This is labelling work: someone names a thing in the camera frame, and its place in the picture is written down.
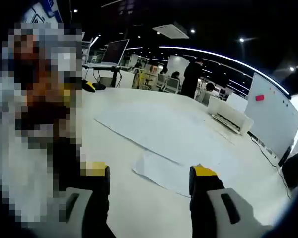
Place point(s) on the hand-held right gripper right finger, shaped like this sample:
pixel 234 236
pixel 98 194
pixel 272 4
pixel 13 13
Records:
pixel 203 205

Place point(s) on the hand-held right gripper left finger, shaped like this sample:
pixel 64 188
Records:
pixel 96 210

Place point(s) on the black laptop stand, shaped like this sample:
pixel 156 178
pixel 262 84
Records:
pixel 115 77

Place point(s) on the white table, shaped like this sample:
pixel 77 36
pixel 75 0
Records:
pixel 139 104

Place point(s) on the white mesh office chair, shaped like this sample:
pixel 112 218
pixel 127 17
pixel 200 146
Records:
pixel 172 85

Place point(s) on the white printer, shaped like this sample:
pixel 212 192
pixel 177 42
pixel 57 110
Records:
pixel 228 111

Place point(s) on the black bag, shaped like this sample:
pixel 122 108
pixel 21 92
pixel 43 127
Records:
pixel 295 171

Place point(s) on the white ceiling light strip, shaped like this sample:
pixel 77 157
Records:
pixel 178 47

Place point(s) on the ceiling air conditioner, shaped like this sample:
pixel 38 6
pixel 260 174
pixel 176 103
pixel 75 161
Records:
pixel 171 31

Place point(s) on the whiteboard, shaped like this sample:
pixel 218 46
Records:
pixel 275 119

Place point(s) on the pink whiteboard eraser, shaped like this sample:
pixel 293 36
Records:
pixel 260 97

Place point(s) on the yellow metal frame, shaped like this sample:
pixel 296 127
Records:
pixel 139 79

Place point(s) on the blue white wall sign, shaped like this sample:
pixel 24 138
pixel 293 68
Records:
pixel 39 15

